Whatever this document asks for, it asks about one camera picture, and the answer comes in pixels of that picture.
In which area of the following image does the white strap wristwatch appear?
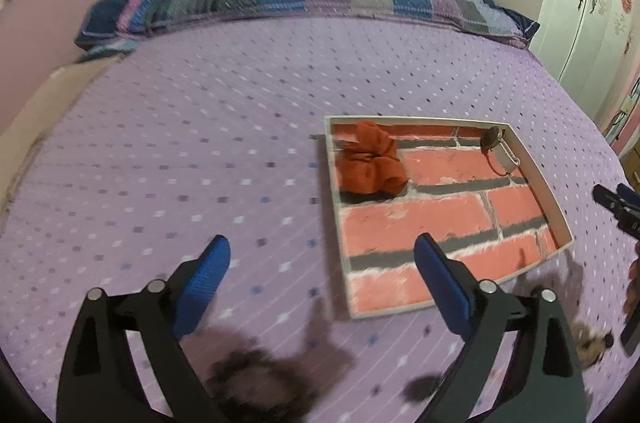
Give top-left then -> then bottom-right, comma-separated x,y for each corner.
480,126 -> 521,175

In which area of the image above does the orange fabric scrunchie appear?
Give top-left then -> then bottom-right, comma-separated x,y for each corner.
336,120 -> 408,197

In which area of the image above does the brick pattern tray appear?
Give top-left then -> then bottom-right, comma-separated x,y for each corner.
324,116 -> 574,319

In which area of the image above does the white wardrobe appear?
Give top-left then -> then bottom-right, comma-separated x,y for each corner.
532,0 -> 634,119

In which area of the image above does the purple dotted bed sheet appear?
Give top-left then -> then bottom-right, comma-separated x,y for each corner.
1,17 -> 634,422

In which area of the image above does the beige folded blanket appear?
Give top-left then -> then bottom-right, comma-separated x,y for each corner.
1,55 -> 122,223

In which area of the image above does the pink headboard cushion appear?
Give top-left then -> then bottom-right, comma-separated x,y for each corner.
0,0 -> 99,128

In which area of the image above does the patchwork striped pillow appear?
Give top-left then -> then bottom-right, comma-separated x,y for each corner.
75,0 -> 540,50

